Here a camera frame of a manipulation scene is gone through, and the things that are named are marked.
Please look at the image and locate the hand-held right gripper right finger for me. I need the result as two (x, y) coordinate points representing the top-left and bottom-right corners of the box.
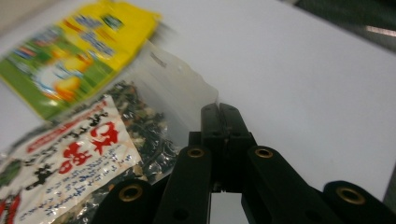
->
(219, 103), (258, 191)

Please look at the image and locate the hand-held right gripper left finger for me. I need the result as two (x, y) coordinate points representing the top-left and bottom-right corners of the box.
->
(188, 103), (223, 188)

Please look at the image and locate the clear dried seaweed packet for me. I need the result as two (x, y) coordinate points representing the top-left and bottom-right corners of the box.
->
(0, 40), (219, 224)

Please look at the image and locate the yellow green spout pouch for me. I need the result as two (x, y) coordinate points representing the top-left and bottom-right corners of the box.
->
(0, 0), (163, 120)

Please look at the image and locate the pale work mat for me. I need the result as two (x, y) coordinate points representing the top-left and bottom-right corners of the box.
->
(0, 0), (396, 224)

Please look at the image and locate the metal floor rail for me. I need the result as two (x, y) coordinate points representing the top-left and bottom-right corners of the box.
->
(363, 24), (396, 40)

